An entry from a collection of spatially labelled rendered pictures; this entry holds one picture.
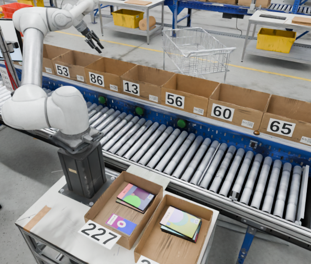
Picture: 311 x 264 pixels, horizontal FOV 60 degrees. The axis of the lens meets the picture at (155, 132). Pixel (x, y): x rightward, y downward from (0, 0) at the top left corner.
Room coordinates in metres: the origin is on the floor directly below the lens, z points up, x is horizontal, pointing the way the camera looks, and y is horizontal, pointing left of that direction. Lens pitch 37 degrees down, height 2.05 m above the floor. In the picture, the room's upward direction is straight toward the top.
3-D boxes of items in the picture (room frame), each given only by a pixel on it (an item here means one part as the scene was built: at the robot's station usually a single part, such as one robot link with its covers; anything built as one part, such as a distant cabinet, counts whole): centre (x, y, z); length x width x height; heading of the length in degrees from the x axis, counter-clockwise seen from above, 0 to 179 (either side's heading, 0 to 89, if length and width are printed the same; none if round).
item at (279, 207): (1.14, -0.81, 0.72); 0.52 x 0.05 x 0.05; 152
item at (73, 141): (1.13, 0.41, 1.19); 0.22 x 0.18 x 0.06; 53
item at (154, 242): (0.77, -0.10, 0.80); 0.38 x 0.28 x 0.10; 155
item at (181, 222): (0.86, -0.14, 0.79); 0.19 x 0.14 x 0.02; 61
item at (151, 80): (2.12, 0.06, 0.96); 0.39 x 0.29 x 0.17; 62
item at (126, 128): (1.72, 0.28, 0.72); 0.52 x 0.05 x 0.05; 152
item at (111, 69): (2.30, 0.40, 0.96); 0.39 x 0.29 x 0.17; 62
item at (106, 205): (0.95, 0.17, 0.80); 0.38 x 0.28 x 0.10; 152
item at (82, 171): (1.15, 0.43, 0.91); 0.26 x 0.26 x 0.33; 63
